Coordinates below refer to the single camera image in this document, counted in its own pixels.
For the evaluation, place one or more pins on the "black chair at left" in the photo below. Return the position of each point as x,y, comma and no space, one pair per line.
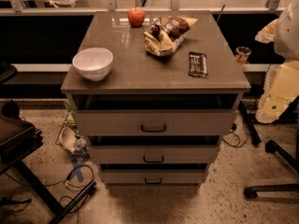
18,139

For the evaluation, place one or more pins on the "black snack bar wrapper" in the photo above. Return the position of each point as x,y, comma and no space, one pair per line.
197,64

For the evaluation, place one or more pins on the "grey drawer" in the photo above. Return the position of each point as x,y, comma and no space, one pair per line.
153,149
153,174
154,122

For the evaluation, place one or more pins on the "black table leg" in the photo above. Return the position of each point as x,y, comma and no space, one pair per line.
255,138

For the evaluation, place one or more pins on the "grey drawer cabinet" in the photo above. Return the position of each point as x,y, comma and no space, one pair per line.
139,81

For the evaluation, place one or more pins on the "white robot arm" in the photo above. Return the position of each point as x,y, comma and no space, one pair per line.
281,85

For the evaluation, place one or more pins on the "clear plastic cup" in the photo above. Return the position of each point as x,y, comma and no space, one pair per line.
242,54

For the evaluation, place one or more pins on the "white bowl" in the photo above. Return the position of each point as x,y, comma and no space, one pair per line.
93,63

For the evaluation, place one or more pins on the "brown chip bag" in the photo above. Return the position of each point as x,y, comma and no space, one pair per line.
166,34

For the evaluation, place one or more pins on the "red apple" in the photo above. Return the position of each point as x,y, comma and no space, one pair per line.
136,16

